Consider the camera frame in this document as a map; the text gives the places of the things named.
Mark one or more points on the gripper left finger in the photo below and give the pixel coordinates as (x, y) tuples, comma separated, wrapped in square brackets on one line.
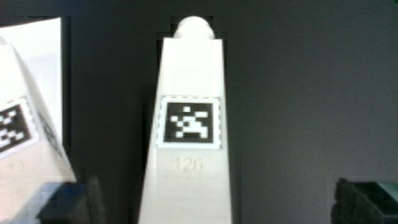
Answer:
[(75, 205)]

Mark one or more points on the white desk leg with marker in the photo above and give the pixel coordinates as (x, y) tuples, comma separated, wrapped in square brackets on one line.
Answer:
[(187, 181)]

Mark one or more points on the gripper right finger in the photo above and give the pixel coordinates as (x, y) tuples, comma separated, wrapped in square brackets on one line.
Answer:
[(366, 203)]

